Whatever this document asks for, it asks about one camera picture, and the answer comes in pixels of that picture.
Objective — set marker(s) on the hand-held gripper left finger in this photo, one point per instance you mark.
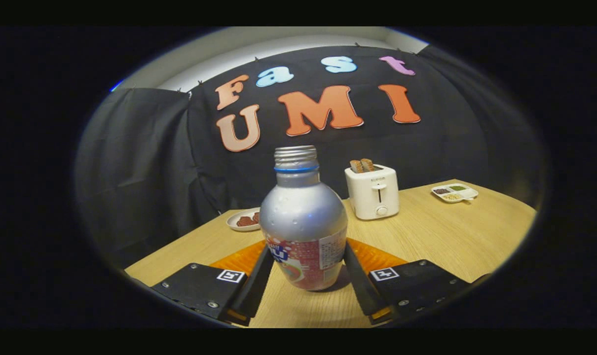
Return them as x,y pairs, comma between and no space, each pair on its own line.
256,288

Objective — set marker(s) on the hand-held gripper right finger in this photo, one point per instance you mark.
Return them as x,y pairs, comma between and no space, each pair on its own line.
360,288

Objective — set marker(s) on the silver juice bottle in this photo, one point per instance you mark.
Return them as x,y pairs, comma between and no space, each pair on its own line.
303,217

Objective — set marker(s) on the small white plate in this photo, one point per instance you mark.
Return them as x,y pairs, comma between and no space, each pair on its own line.
234,224

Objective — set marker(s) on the brown food pieces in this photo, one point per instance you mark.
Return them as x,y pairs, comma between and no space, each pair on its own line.
246,221

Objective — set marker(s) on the white toaster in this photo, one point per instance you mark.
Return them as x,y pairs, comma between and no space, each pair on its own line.
372,195

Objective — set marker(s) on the wooden table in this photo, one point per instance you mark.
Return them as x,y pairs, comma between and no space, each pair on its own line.
441,236

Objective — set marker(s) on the toasted bread slice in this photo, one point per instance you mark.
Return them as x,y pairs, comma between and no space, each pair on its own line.
367,164
356,166

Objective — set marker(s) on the white divided condiment dish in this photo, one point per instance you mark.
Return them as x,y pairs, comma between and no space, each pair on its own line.
454,193

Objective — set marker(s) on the black backdrop cloth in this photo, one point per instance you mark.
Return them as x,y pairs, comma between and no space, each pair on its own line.
145,162

